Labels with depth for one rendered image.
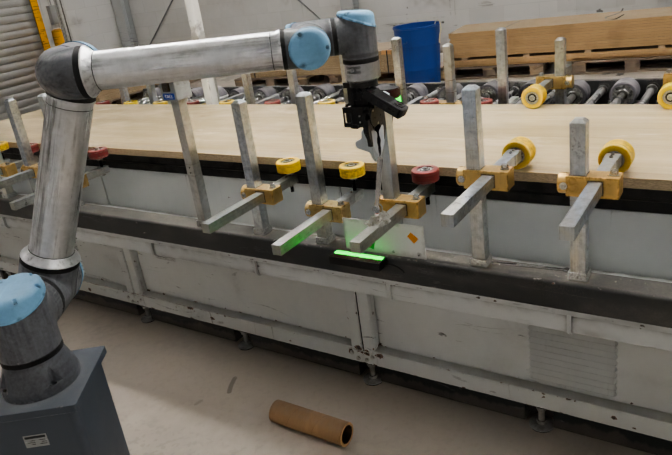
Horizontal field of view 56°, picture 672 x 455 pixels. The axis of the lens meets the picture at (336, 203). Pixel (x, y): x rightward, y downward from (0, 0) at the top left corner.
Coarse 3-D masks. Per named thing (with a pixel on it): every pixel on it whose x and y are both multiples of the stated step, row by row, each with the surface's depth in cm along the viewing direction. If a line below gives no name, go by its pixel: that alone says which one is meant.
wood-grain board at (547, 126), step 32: (0, 128) 347; (32, 128) 334; (96, 128) 310; (128, 128) 300; (160, 128) 290; (192, 128) 281; (224, 128) 272; (256, 128) 264; (288, 128) 256; (320, 128) 249; (416, 128) 229; (448, 128) 223; (512, 128) 213; (544, 128) 208; (608, 128) 198; (640, 128) 194; (224, 160) 233; (352, 160) 203; (416, 160) 194; (448, 160) 190; (544, 160) 179; (640, 160) 168
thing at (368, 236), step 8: (424, 184) 184; (432, 184) 185; (416, 192) 180; (424, 192) 182; (432, 192) 186; (392, 208) 171; (400, 208) 171; (392, 216) 167; (400, 216) 170; (392, 224) 167; (368, 232) 159; (376, 232) 160; (384, 232) 164; (352, 240) 155; (360, 240) 155; (368, 240) 157; (376, 240) 160; (352, 248) 155; (360, 248) 154
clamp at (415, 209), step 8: (384, 200) 176; (392, 200) 174; (400, 200) 173; (408, 200) 172; (416, 200) 172; (424, 200) 174; (384, 208) 177; (408, 208) 172; (416, 208) 171; (424, 208) 174; (408, 216) 173; (416, 216) 172
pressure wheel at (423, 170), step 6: (414, 168) 186; (420, 168) 186; (426, 168) 184; (432, 168) 184; (438, 168) 183; (414, 174) 182; (420, 174) 181; (426, 174) 180; (432, 174) 181; (438, 174) 183; (414, 180) 183; (420, 180) 182; (426, 180) 181; (432, 180) 181; (426, 198) 187; (426, 204) 188
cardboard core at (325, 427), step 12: (276, 408) 223; (288, 408) 221; (300, 408) 221; (276, 420) 222; (288, 420) 219; (300, 420) 217; (312, 420) 215; (324, 420) 213; (336, 420) 212; (312, 432) 214; (324, 432) 211; (336, 432) 209; (348, 432) 214
